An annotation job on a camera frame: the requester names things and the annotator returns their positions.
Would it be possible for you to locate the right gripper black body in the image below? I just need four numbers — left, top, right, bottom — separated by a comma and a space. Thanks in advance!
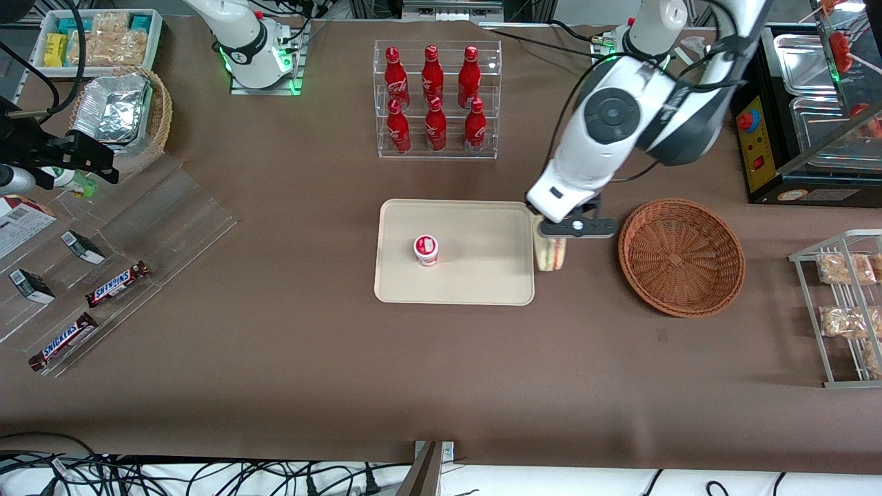
0, 130, 116, 173

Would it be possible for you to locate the triangle sandwich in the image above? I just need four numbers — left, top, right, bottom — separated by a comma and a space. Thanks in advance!
533, 214, 568, 272

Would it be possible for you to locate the aluminium foil tray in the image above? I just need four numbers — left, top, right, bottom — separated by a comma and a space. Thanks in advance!
72, 74, 154, 143

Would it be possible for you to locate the light wicker basket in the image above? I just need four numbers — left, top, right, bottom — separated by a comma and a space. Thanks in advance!
69, 65, 173, 176

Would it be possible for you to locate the brown round wicker basket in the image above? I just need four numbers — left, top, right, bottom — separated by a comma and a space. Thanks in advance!
618, 198, 746, 318

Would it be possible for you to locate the cream rectangular serving tray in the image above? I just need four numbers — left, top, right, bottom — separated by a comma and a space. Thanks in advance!
374, 199, 536, 306

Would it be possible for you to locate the green white plastic bottle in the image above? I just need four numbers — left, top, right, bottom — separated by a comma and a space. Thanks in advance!
41, 167, 97, 199

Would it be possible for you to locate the printed cookie carton box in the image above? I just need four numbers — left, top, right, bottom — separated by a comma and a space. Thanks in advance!
0, 195, 57, 259

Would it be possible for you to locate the small black carton box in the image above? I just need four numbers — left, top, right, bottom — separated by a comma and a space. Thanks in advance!
8, 269, 56, 304
61, 231, 105, 265

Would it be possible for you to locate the clear acrylic stepped display stand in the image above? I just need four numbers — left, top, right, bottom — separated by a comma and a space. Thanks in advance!
0, 155, 238, 378

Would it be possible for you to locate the yellow snack packet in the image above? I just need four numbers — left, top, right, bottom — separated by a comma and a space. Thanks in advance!
44, 33, 70, 68

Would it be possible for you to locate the red cola bottle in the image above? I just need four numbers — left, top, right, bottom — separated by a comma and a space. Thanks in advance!
386, 99, 412, 154
464, 98, 488, 154
424, 96, 449, 152
384, 46, 411, 111
458, 45, 482, 109
421, 45, 445, 104

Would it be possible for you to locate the Snickers chocolate bar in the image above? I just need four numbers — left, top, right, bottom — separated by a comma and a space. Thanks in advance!
28, 312, 99, 371
85, 260, 151, 308

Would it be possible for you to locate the clear acrylic bottle rack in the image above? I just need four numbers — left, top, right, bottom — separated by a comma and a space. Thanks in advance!
374, 39, 502, 161

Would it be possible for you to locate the white plastic bin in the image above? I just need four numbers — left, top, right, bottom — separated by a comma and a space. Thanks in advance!
31, 8, 164, 71

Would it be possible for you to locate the black food warmer appliance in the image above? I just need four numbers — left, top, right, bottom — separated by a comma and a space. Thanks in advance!
730, 24, 882, 206

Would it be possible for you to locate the brown table cover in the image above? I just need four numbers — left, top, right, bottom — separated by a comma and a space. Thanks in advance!
0, 14, 882, 476

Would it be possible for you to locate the steel food pan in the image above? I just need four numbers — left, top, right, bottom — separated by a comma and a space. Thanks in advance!
773, 33, 838, 97
789, 96, 882, 172

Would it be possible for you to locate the red skewered food piece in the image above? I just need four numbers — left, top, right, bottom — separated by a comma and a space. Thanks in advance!
827, 31, 855, 73

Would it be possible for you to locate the dark angled bar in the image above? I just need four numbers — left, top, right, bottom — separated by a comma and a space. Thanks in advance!
396, 442, 442, 496

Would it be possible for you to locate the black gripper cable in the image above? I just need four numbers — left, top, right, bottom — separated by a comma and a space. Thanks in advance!
0, 0, 88, 126

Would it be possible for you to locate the black base cable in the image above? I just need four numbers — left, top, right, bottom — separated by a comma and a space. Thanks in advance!
479, 25, 608, 52

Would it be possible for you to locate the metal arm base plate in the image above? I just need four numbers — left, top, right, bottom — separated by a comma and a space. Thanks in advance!
229, 19, 309, 96

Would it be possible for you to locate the small metal bracket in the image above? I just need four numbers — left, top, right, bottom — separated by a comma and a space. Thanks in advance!
413, 441, 455, 464

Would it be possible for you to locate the grey metal wire rack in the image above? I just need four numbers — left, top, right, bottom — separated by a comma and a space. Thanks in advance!
789, 231, 882, 389

